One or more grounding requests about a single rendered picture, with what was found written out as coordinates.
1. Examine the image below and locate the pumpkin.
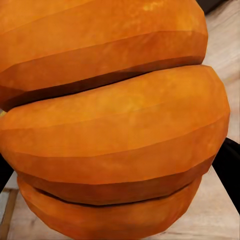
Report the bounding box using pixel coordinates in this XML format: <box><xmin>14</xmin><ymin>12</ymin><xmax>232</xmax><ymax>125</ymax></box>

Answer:
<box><xmin>0</xmin><ymin>0</ymin><xmax>231</xmax><ymax>240</ymax></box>

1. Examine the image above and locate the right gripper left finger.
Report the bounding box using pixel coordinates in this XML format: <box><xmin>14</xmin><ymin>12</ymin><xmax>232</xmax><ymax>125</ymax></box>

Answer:
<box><xmin>0</xmin><ymin>152</ymin><xmax>15</xmax><ymax>193</ymax></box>

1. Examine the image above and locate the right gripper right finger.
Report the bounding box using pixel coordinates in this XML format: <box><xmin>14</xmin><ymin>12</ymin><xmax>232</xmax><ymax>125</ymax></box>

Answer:
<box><xmin>212</xmin><ymin>137</ymin><xmax>240</xmax><ymax>214</ymax></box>

